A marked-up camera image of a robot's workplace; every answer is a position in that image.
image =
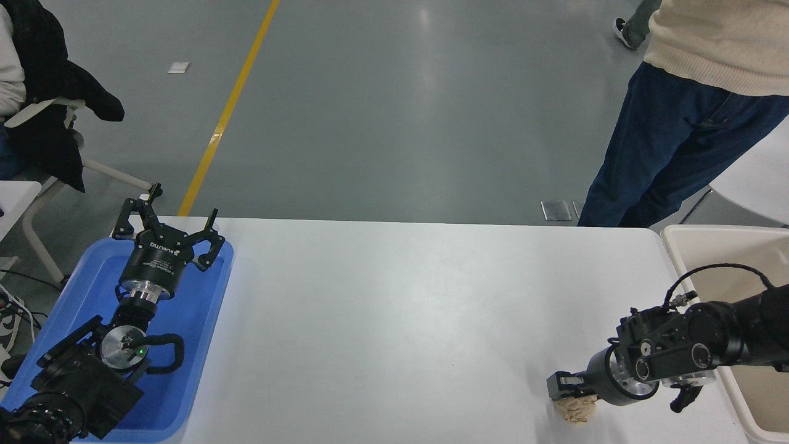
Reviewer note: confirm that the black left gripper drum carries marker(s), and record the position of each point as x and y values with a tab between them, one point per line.
157	259

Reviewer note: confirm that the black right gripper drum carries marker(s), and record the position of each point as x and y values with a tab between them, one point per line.
601	376

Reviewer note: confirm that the tan paper ball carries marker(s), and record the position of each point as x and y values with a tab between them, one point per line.
577	410

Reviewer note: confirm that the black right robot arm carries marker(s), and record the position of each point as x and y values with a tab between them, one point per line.
715	333

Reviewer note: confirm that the blue plastic tray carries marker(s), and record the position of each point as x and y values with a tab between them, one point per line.
185	345

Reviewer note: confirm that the small white side table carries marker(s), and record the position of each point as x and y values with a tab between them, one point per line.
15	203

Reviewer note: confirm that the white chair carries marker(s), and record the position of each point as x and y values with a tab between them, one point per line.
43	108

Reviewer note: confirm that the black jacket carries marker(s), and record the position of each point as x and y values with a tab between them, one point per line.
49	80

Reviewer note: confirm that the large pale bin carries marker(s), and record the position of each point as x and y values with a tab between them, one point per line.
709	246

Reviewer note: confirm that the metal floor plate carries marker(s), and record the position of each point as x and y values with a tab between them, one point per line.
578	208
556	210

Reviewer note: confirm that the seated person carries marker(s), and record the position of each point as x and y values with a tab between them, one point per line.
9	68

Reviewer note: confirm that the standing person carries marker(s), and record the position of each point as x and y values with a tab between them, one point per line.
666	142

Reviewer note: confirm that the walking person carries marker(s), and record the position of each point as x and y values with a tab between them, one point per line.
638	24

